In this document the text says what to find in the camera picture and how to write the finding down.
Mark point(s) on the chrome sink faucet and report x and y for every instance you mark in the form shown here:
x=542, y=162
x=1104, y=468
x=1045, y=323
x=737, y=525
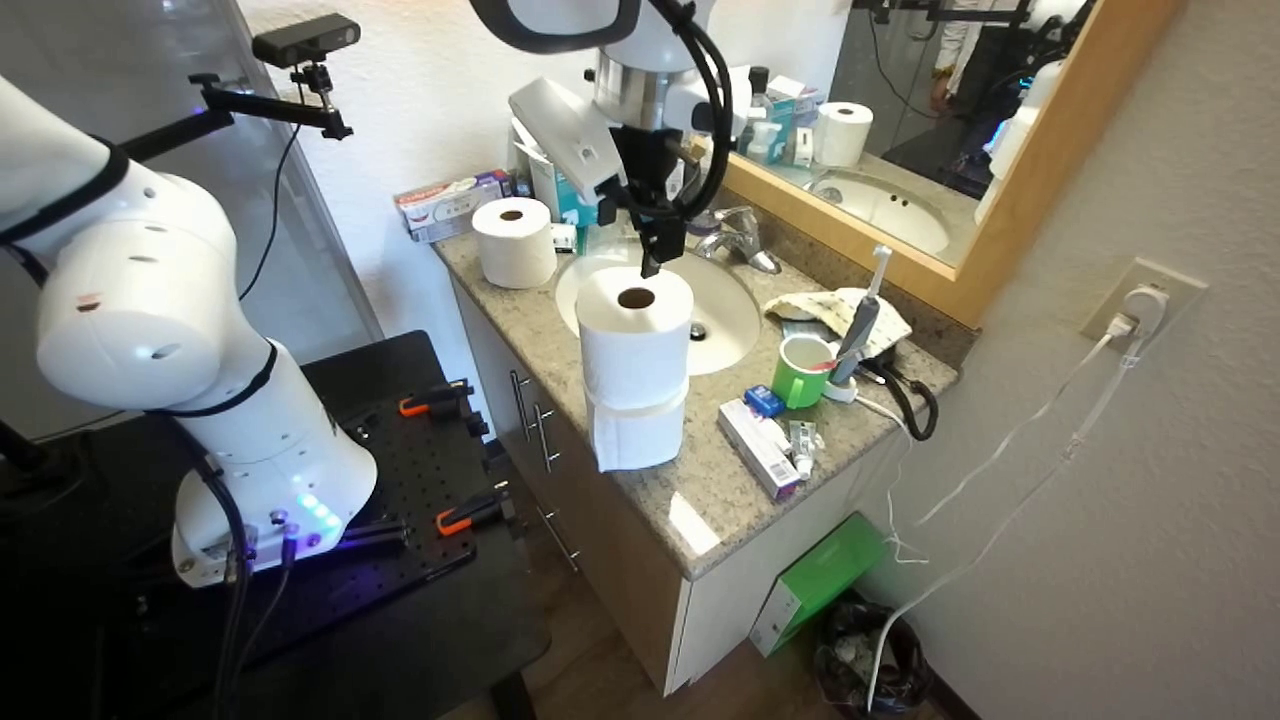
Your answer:
x=740, y=242

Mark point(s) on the black trash bin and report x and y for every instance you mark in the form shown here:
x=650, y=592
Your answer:
x=854, y=667

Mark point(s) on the orange black clamp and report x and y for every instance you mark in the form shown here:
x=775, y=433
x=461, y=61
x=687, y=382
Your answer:
x=427, y=406
x=466, y=519

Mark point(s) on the green ceramic mug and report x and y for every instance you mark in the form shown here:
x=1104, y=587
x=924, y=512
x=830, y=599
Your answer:
x=802, y=382

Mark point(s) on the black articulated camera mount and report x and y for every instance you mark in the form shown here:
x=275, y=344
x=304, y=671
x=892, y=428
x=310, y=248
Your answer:
x=267, y=109

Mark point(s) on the open white box with packets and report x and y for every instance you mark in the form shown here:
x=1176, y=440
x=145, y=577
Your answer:
x=573, y=205

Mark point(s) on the white oval sink basin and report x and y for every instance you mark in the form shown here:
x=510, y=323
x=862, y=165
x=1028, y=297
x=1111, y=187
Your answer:
x=725, y=312

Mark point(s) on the white plug adapter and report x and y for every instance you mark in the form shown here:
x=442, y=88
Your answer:
x=1146, y=312

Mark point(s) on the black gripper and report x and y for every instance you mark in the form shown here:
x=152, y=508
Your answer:
x=655, y=165

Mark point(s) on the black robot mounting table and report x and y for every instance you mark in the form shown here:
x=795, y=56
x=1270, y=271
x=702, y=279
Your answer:
x=403, y=603

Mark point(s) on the wood framed wall mirror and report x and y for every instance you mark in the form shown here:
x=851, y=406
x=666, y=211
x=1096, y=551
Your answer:
x=1066, y=144

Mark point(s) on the black stereo camera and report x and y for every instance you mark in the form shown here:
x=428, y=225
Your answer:
x=304, y=38

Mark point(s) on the white toilet paper roll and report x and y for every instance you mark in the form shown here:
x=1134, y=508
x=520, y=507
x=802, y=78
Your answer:
x=515, y=255
x=642, y=440
x=637, y=349

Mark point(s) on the green cardboard box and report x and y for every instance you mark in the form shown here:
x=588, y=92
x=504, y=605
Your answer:
x=827, y=580

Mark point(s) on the electric toothbrush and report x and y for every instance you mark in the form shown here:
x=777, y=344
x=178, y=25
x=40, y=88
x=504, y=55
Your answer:
x=859, y=334

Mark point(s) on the white wall outlet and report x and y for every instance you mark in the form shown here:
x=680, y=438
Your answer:
x=1146, y=306

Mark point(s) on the small white cardboard box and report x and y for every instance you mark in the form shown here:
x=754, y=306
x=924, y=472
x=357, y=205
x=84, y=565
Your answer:
x=762, y=453

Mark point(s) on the small blue packet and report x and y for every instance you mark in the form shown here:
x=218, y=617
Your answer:
x=764, y=402

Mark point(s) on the clear bag with small box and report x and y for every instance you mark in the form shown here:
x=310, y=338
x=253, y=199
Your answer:
x=442, y=202

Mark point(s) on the cream patterned washcloth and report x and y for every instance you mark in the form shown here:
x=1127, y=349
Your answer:
x=834, y=312

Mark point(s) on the white vanity cabinet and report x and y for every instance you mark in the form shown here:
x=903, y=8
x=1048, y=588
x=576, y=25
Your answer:
x=624, y=563

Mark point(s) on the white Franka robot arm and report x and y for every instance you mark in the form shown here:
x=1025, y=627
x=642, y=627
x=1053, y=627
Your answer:
x=145, y=306

